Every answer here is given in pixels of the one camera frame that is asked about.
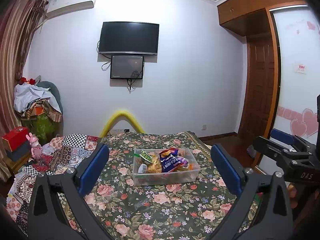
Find purple chip packet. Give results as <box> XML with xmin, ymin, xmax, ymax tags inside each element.
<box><xmin>159</xmin><ymin>149</ymin><xmax>188</xmax><ymax>173</ymax></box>

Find wooden door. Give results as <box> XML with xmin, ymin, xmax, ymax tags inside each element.
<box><xmin>239</xmin><ymin>36</ymin><xmax>275</xmax><ymax>140</ymax></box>

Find clear green-sealed snack packet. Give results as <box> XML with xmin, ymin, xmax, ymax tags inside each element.
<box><xmin>146</xmin><ymin>154</ymin><xmax>163</xmax><ymax>173</ymax></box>

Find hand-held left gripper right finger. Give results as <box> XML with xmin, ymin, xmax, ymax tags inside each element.
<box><xmin>211</xmin><ymin>144</ymin><xmax>293</xmax><ymax>240</ymax></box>

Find grey-green chair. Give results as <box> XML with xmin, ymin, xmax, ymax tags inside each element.
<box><xmin>37</xmin><ymin>81</ymin><xmax>63</xmax><ymax>123</ymax></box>

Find white air conditioner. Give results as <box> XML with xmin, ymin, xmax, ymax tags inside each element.
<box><xmin>46</xmin><ymin>0</ymin><xmax>98</xmax><ymax>19</ymax></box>

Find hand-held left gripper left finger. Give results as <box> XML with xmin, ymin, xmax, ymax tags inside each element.
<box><xmin>27</xmin><ymin>144</ymin><xmax>118</xmax><ymax>240</ymax></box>

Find dark grey box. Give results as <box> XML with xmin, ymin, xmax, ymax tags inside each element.
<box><xmin>6</xmin><ymin>140</ymin><xmax>32</xmax><ymax>163</ymax></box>

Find yellow foam tube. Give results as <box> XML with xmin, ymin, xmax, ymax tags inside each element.
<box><xmin>100</xmin><ymin>109</ymin><xmax>145</xmax><ymax>138</ymax></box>

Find green pea packet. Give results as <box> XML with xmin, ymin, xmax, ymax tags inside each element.
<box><xmin>139</xmin><ymin>150</ymin><xmax>153</xmax><ymax>164</ymax></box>

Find pink toy rabbit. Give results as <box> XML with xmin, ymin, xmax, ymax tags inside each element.
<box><xmin>26</xmin><ymin>133</ymin><xmax>43</xmax><ymax>160</ymax></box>

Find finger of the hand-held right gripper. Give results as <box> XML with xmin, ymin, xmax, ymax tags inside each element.
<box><xmin>271</xmin><ymin>129</ymin><xmax>317</xmax><ymax>151</ymax></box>
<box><xmin>252</xmin><ymin>136</ymin><xmax>312</xmax><ymax>170</ymax></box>

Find small black monitor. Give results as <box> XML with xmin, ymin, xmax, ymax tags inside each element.
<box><xmin>110</xmin><ymin>55</ymin><xmax>145</xmax><ymax>80</ymax></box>

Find dark floral blanket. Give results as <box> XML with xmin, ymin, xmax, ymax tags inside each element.
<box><xmin>57</xmin><ymin>131</ymin><xmax>260</xmax><ymax>240</ymax></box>

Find white cloth pile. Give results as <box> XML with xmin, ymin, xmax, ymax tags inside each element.
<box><xmin>14</xmin><ymin>82</ymin><xmax>62</xmax><ymax>113</ymax></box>

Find white paper notice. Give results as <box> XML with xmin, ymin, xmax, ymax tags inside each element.
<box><xmin>294</xmin><ymin>62</ymin><xmax>307</xmax><ymax>74</ymax></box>

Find clear plastic container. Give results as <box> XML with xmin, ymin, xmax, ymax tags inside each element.
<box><xmin>132</xmin><ymin>147</ymin><xmax>201</xmax><ymax>186</ymax></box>

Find wooden overhead cabinet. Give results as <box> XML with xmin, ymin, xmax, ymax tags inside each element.
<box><xmin>217</xmin><ymin>0</ymin><xmax>308</xmax><ymax>36</ymax></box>

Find white sliding wardrobe door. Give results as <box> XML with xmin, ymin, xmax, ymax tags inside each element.
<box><xmin>255</xmin><ymin>5</ymin><xmax>320</xmax><ymax>175</ymax></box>

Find red box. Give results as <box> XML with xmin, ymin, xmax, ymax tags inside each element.
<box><xmin>2</xmin><ymin>127</ymin><xmax>29</xmax><ymax>152</ymax></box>

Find striped brown curtain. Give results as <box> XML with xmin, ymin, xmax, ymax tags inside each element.
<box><xmin>0</xmin><ymin>0</ymin><xmax>48</xmax><ymax>170</ymax></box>

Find patchwork quilt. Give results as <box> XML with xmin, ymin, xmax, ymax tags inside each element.
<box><xmin>6</xmin><ymin>134</ymin><xmax>100</xmax><ymax>230</ymax></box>

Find black wall television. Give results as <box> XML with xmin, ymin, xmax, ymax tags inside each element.
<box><xmin>98</xmin><ymin>22</ymin><xmax>160</xmax><ymax>55</ymax></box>

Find pink heart stickers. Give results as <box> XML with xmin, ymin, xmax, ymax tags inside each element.
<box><xmin>277</xmin><ymin>106</ymin><xmax>318</xmax><ymax>138</ymax></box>

